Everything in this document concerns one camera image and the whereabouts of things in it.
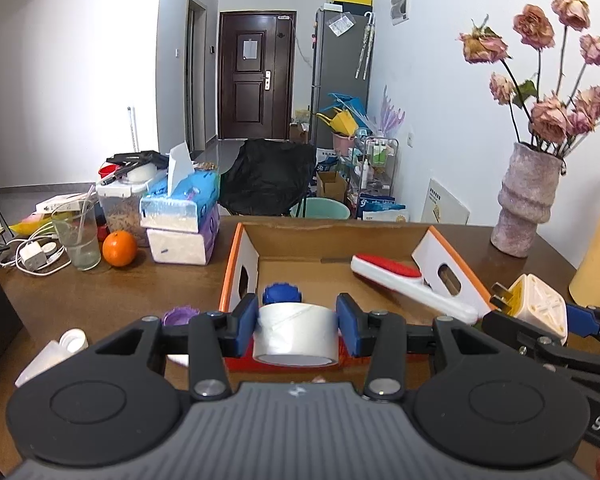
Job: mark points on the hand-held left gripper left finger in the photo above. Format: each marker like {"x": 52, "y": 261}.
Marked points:
{"x": 245, "y": 324}

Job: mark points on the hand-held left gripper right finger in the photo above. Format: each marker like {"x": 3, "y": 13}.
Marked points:
{"x": 347, "y": 324}

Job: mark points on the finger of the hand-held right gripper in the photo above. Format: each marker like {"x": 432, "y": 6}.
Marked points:
{"x": 582, "y": 319}
{"x": 555, "y": 352}

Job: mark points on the white plug adapter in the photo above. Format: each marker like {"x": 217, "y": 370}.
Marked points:
{"x": 540, "y": 310}

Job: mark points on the blue bottle cap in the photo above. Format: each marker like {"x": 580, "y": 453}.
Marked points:
{"x": 281, "y": 294}

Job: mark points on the white tape roll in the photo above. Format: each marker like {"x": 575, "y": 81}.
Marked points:
{"x": 295, "y": 330}

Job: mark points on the purple bottle cap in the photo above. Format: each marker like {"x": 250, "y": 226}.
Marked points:
{"x": 181, "y": 317}

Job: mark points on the red white lint brush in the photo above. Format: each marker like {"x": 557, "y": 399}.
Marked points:
{"x": 410, "y": 287}

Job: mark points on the red printed cardboard box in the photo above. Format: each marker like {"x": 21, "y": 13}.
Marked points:
{"x": 310, "y": 245}

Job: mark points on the white plastic bottle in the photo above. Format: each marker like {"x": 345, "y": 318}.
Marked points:
{"x": 40, "y": 365}

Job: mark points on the purple tissue pack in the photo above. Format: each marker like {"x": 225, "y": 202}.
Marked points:
{"x": 185, "y": 245}

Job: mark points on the green plastic basin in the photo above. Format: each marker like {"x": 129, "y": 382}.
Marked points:
{"x": 325, "y": 208}

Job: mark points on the blue white package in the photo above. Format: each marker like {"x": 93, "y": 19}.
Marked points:
{"x": 382, "y": 208}

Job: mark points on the pink ceramic vase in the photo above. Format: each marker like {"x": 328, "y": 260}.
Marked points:
{"x": 525, "y": 205}

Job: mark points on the blue tissue pack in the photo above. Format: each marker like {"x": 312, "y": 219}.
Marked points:
{"x": 180, "y": 205}

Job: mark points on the small brown carton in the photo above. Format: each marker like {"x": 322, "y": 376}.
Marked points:
{"x": 332, "y": 187}

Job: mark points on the orange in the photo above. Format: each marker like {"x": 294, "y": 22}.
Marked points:
{"x": 120, "y": 248}

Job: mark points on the black folding chair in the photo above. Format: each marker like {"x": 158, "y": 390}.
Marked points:
{"x": 270, "y": 175}

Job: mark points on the white board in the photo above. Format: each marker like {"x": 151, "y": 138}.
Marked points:
{"x": 445, "y": 202}

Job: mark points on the metal trolley rack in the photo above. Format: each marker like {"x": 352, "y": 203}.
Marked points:
{"x": 377, "y": 165}

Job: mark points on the clear food container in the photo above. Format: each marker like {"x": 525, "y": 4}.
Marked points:
{"x": 122, "y": 215}

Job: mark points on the pink bucket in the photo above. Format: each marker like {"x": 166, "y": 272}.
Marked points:
{"x": 344, "y": 144}

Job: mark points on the glass cup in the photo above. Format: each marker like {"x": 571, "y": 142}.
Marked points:
{"x": 80, "y": 245}

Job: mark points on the black device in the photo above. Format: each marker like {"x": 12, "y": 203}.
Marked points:
{"x": 135, "y": 162}

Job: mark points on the red bucket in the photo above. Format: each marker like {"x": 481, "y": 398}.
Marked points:
{"x": 107, "y": 170}

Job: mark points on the blue yellow plastic dustpans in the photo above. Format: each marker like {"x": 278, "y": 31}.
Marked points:
{"x": 345, "y": 112}

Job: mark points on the bunch of dried pink roses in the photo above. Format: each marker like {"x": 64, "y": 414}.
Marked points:
{"x": 555, "y": 105}

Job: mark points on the white flat box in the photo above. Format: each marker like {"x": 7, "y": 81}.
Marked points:
{"x": 62, "y": 204}

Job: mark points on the grey refrigerator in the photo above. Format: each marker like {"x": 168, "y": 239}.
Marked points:
{"x": 337, "y": 85}

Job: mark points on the yellow bag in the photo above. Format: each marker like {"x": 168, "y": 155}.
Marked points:
{"x": 27, "y": 224}

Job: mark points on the dark brown door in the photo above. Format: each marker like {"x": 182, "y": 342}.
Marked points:
{"x": 255, "y": 75}

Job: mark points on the white folded umbrellas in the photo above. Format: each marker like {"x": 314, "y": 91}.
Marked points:
{"x": 365, "y": 45}

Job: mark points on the clear plastic packet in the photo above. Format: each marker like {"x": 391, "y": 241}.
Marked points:
{"x": 341, "y": 24}

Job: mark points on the yellow black box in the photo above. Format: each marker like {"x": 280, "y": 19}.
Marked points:
{"x": 352, "y": 1}

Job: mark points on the purple wall decoration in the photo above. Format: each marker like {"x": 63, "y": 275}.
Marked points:
{"x": 390, "y": 112}

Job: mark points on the side door frame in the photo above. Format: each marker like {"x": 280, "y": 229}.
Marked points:
{"x": 196, "y": 75}

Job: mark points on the wall electrical panel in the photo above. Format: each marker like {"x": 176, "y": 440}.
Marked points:
{"x": 400, "y": 2}

